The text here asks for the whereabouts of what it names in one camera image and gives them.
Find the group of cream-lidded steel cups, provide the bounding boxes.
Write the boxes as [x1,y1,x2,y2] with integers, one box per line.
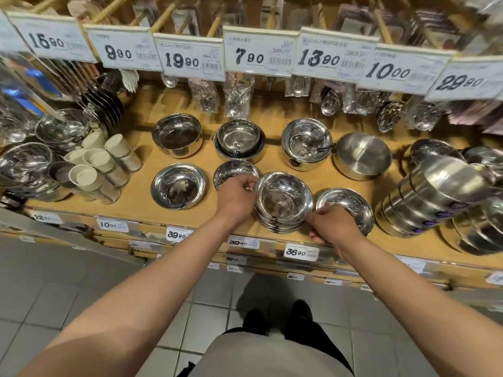
[49,131,143,205]

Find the row of white price signs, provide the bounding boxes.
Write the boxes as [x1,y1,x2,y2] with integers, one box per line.
[0,8,503,103]

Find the beige shirt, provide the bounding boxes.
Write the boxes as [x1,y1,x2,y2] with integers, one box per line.
[189,330,354,377]

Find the small shiny steel bowl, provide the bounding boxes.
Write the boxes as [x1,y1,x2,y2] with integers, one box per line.
[213,159,260,191]

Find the deep straight-sided steel bowl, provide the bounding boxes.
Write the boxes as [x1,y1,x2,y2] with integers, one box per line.
[152,113,203,159]

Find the black shoe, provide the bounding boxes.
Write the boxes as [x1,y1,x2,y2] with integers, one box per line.
[242,309,269,336]
[284,300,314,343]

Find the grey lower shelf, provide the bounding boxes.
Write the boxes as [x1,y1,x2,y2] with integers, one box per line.
[0,207,147,267]

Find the nested round steel bowls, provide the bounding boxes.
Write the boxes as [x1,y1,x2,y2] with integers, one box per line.
[281,118,334,172]

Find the matte steel bowl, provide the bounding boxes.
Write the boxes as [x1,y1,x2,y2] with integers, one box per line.
[333,132,393,182]

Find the hanging packets of steel cutlery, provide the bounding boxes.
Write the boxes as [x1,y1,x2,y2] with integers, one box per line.
[130,0,503,135]

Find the shallow steel dish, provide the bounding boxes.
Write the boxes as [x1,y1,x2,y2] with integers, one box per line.
[315,187,375,237]
[151,163,207,210]

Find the person's left forearm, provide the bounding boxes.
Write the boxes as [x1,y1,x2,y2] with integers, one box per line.
[16,210,252,377]

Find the stack of shiny steel bowls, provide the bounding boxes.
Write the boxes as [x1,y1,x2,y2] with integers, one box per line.
[253,172,314,235]

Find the pile of large steel bowls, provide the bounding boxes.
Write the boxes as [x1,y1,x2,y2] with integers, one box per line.
[403,138,503,256]

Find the person's left hand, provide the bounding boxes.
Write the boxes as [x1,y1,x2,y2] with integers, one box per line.
[215,174,261,228]

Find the blue packaged kitchenware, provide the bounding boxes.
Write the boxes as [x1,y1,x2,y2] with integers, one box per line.
[0,55,53,116]

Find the white plastic spoons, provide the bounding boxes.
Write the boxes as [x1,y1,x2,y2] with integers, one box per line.
[121,68,140,93]

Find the steel bowl with ladles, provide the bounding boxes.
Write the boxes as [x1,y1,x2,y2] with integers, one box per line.
[35,108,93,154]

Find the wooden display shelf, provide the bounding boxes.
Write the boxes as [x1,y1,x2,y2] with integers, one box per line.
[0,80,503,289]

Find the row of labelled steel bowls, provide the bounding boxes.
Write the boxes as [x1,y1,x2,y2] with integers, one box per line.
[374,155,489,237]

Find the person's right forearm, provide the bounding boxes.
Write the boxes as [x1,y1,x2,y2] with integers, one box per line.
[337,235,503,377]

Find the large steel mixing bowl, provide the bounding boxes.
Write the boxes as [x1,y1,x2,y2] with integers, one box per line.
[0,142,72,203]

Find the row of wooden display pegs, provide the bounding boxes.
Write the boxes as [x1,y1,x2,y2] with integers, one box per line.
[0,0,397,45]

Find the row of small shelf labels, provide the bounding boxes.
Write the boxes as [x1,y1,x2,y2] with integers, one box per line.
[31,211,503,296]

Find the row of upright steel plates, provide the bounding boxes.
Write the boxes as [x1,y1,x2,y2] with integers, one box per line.
[80,70,127,131]

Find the person's right hand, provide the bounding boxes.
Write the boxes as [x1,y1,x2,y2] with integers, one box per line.
[306,205,368,254]

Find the nested straight-sided steel bowls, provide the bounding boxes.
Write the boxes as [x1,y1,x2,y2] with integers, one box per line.
[214,119,266,160]

